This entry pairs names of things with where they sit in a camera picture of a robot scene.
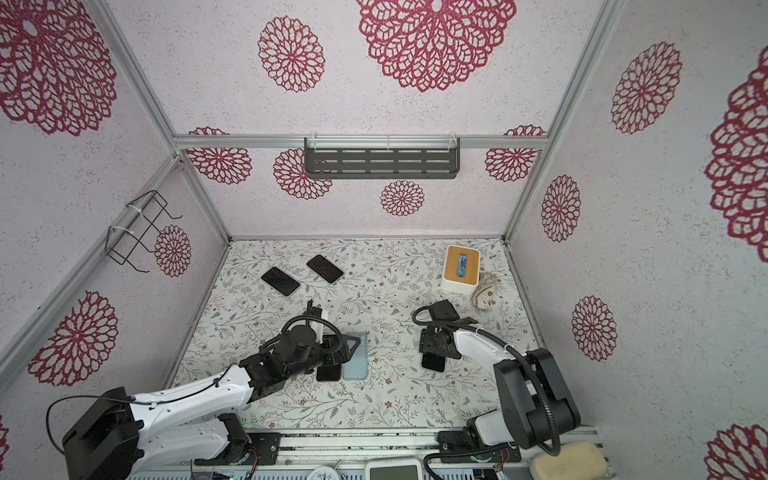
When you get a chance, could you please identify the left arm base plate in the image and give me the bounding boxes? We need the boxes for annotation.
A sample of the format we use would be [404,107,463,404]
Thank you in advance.
[193,433,282,467]

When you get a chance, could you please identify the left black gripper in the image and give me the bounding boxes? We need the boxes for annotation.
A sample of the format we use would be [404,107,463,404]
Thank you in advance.
[287,332,360,381]

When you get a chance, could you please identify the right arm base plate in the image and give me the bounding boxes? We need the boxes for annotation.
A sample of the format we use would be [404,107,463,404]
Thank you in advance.
[436,429,522,464]

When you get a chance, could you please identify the left black corrugated cable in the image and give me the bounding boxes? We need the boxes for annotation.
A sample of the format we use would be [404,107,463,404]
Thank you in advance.
[45,315,348,457]

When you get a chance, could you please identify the right black corrugated cable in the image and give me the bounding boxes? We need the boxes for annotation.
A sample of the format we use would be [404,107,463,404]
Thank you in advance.
[411,304,562,480]

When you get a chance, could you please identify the black corrugated cable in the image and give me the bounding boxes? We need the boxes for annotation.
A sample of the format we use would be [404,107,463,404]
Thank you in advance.
[411,304,562,480]
[45,315,348,457]

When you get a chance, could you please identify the grey wall shelf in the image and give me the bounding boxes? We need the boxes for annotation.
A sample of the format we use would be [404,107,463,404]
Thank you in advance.
[303,137,461,180]

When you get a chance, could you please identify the white wooden-top tissue box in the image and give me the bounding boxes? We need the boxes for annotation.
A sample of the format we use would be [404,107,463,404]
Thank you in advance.
[440,245,480,295]

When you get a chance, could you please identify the white display device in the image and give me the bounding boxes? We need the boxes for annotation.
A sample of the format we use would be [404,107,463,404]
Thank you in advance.
[364,458,423,480]

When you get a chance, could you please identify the black phone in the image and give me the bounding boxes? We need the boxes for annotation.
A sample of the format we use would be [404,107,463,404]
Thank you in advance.
[261,267,300,297]
[307,254,344,284]
[421,353,446,372]

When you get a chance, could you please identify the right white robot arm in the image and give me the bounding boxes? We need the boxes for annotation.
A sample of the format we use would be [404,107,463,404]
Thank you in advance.
[411,300,581,456]

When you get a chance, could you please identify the black wire wall rack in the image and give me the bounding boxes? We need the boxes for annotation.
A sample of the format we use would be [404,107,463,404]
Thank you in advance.
[104,189,182,274]

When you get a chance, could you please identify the white round timer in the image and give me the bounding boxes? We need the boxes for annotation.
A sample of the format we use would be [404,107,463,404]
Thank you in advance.
[307,466,342,480]

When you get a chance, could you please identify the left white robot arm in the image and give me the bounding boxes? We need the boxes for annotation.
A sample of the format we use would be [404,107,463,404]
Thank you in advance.
[62,324,361,479]

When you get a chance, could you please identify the beige sponge block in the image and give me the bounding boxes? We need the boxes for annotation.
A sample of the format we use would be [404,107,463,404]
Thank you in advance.
[529,441,608,480]

